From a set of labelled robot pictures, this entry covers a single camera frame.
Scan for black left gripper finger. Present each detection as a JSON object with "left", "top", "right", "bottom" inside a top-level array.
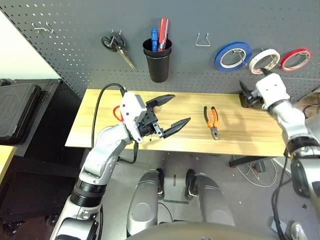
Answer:
[
  {"left": 159, "top": 117, "right": 192, "bottom": 140},
  {"left": 146, "top": 94, "right": 176, "bottom": 109}
]

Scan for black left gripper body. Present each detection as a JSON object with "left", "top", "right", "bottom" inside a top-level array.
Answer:
[{"left": 136, "top": 107, "right": 165, "bottom": 138}]

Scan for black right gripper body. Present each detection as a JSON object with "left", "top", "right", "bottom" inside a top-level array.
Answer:
[{"left": 247, "top": 88, "right": 265, "bottom": 110}]

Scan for white tape roll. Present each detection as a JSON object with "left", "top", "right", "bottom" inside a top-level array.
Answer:
[{"left": 248, "top": 48, "right": 281, "bottom": 75}]

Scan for red-handled scissors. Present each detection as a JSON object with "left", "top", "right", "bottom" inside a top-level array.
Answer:
[{"left": 112, "top": 105, "right": 125, "bottom": 123}]

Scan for orange and black pliers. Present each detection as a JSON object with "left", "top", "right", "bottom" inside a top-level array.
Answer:
[{"left": 203, "top": 105, "right": 220, "bottom": 140}]

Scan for grey perforated pegboard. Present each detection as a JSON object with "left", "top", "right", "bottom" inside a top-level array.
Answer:
[{"left": 0, "top": 0, "right": 320, "bottom": 101}]

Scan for metal double pegboard hook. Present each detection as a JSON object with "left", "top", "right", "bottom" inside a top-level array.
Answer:
[{"left": 31, "top": 21, "right": 55, "bottom": 35}]

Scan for black tool case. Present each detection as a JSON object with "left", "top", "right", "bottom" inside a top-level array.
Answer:
[{"left": 238, "top": 91, "right": 270, "bottom": 110}]

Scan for red tape roll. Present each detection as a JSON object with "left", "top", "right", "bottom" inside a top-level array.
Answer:
[{"left": 279, "top": 48, "right": 313, "bottom": 73}]

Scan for black plastic cup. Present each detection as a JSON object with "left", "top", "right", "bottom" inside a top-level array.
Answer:
[{"left": 142, "top": 37, "right": 173, "bottom": 84}]

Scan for blue tape roll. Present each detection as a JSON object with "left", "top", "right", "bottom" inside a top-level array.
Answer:
[{"left": 214, "top": 41, "right": 253, "bottom": 74}]

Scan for black metal table foot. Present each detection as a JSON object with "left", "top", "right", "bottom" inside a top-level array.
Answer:
[{"left": 228, "top": 156, "right": 270, "bottom": 168}]

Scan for red utility knife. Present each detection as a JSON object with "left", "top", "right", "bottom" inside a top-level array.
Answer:
[{"left": 158, "top": 17, "right": 170, "bottom": 51}]

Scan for long black floor tape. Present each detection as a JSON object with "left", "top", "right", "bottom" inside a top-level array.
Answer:
[{"left": 163, "top": 198, "right": 190, "bottom": 205}]

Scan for silver robot left leg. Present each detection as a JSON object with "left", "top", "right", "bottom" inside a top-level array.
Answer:
[{"left": 126, "top": 167, "right": 166, "bottom": 237}]

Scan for silver robot leg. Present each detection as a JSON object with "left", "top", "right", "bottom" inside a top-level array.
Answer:
[
  {"left": 184, "top": 168, "right": 236, "bottom": 227},
  {"left": 126, "top": 167, "right": 166, "bottom": 237}
]

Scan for silver robot right leg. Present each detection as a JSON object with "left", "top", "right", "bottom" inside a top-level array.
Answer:
[{"left": 184, "top": 168, "right": 236, "bottom": 227}]

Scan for grey robot torso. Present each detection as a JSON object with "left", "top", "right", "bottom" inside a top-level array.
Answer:
[{"left": 119, "top": 221, "right": 276, "bottom": 240}]

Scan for grey square floor plate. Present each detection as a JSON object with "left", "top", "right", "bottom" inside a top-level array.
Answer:
[{"left": 268, "top": 216, "right": 286, "bottom": 232}]

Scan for black ribbed plastic case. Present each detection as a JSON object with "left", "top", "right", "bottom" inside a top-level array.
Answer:
[{"left": 0, "top": 79, "right": 42, "bottom": 146}]

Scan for white sneaker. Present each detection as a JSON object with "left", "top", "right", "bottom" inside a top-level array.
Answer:
[{"left": 289, "top": 221, "right": 310, "bottom": 240}]

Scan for yellow table top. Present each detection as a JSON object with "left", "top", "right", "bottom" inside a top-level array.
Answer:
[{"left": 0, "top": 144, "right": 17, "bottom": 185}]

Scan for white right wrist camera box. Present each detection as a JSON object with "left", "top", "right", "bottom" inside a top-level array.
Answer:
[{"left": 255, "top": 73, "right": 291, "bottom": 111}]

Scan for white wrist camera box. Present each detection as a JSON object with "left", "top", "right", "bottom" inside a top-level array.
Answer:
[
  {"left": 255, "top": 73, "right": 291, "bottom": 111},
  {"left": 118, "top": 92, "right": 148, "bottom": 144}
]

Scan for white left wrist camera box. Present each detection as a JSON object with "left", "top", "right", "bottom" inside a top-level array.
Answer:
[{"left": 118, "top": 92, "right": 148, "bottom": 144}]

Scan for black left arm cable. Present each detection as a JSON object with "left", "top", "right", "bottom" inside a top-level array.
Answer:
[{"left": 91, "top": 83, "right": 140, "bottom": 165}]

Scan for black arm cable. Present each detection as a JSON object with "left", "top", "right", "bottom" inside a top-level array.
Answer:
[
  {"left": 91, "top": 83, "right": 140, "bottom": 165},
  {"left": 271, "top": 149, "right": 293, "bottom": 240}
]

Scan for black-handled scissors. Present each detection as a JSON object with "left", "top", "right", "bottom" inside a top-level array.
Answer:
[{"left": 100, "top": 29, "right": 137, "bottom": 71}]

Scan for blue-handled screwdriver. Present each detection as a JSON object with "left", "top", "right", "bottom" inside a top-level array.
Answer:
[{"left": 150, "top": 28, "right": 159, "bottom": 52}]

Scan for wire pliers holder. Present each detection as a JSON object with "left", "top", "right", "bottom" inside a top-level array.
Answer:
[{"left": 195, "top": 31, "right": 211, "bottom": 47}]

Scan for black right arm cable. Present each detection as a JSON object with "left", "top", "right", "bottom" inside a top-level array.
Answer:
[{"left": 271, "top": 149, "right": 293, "bottom": 240}]

